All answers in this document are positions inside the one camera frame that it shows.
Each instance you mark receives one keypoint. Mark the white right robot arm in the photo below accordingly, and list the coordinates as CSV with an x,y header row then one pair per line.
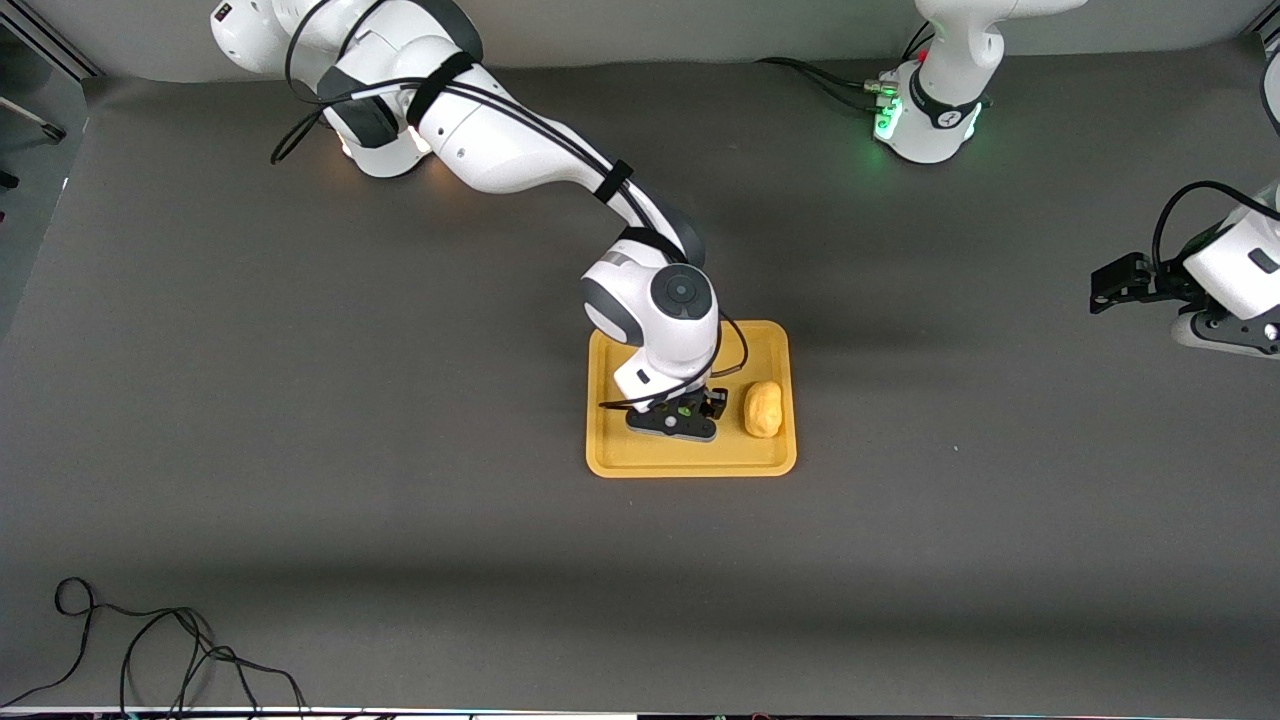
x,y
500,150

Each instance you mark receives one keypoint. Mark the yellow plastic tray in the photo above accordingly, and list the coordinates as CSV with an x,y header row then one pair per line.
x,y
620,455

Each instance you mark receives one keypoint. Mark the aluminium frame rail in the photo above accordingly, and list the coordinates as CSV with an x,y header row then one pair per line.
x,y
55,40

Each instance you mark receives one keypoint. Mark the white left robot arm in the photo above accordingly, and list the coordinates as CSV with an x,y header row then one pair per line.
x,y
950,60

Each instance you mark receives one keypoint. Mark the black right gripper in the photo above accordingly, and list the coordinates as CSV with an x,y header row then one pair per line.
x,y
703,404

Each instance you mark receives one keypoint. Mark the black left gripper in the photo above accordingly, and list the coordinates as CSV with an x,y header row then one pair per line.
x,y
1166,281

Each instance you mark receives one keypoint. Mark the yellow potato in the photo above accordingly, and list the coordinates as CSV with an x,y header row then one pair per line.
x,y
763,410

